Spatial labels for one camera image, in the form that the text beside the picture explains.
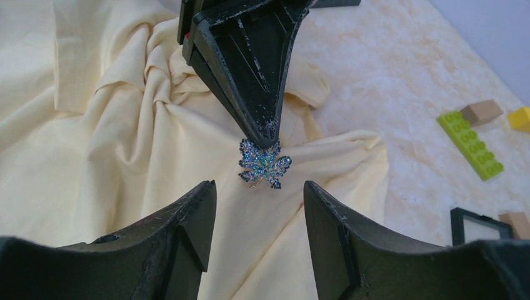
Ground dark grey lego baseplate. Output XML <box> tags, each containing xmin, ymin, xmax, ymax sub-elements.
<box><xmin>312</xmin><ymin>0</ymin><xmax>361</xmax><ymax>9</ymax></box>

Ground green long lego brick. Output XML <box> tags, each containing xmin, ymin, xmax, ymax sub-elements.
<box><xmin>437</xmin><ymin>111</ymin><xmax>504</xmax><ymax>181</ymax></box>

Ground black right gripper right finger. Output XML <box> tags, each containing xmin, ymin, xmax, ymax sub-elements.
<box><xmin>303</xmin><ymin>181</ymin><xmax>529</xmax><ymax>299</ymax></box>

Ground yellow lego brick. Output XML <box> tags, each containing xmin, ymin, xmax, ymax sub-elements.
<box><xmin>507</xmin><ymin>106</ymin><xmax>530</xmax><ymax>133</ymax></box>

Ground black cube frame right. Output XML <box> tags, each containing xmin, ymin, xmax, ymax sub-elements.
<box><xmin>450</xmin><ymin>207</ymin><xmax>514</xmax><ymax>246</ymax></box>

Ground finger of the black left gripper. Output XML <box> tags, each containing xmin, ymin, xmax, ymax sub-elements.
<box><xmin>177</xmin><ymin>0</ymin><xmax>312</xmax><ymax>149</ymax></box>

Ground wooden block near frame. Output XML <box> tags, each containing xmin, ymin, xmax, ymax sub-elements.
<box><xmin>499</xmin><ymin>212</ymin><xmax>529</xmax><ymax>240</ymax></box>

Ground cream yellow t-shirt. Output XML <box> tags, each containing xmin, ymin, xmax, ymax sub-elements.
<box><xmin>1</xmin><ymin>1</ymin><xmax>389</xmax><ymax>299</ymax></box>

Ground blue leaf brooch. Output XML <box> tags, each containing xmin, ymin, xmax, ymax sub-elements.
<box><xmin>238</xmin><ymin>139</ymin><xmax>292</xmax><ymax>189</ymax></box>

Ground wooden block on green brick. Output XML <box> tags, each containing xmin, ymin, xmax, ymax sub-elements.
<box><xmin>460</xmin><ymin>99</ymin><xmax>503</xmax><ymax>126</ymax></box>

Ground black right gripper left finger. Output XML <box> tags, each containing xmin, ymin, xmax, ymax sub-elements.
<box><xmin>1</xmin><ymin>181</ymin><xmax>216</xmax><ymax>299</ymax></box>

